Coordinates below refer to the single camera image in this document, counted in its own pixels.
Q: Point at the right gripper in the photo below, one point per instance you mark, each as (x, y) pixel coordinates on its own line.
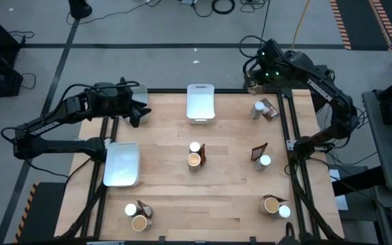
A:
(267, 64)

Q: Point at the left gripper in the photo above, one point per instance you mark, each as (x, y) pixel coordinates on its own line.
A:
(124, 100)

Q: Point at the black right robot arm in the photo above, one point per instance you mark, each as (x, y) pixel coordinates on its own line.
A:
(318, 89)

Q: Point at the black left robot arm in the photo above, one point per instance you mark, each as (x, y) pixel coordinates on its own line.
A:
(46, 123)

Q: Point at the large white plastic bin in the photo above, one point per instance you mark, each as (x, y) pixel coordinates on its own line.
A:
(121, 166)

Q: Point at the black mat hazard-striped edge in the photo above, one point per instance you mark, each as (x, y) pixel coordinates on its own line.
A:
(359, 24)
(46, 214)

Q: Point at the black round stand base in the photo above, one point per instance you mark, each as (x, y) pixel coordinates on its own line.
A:
(79, 8)

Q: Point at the grey side desk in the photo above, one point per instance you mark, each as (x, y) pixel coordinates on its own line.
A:
(386, 163)

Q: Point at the silver mounting bracket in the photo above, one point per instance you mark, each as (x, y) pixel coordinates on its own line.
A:
(290, 145)

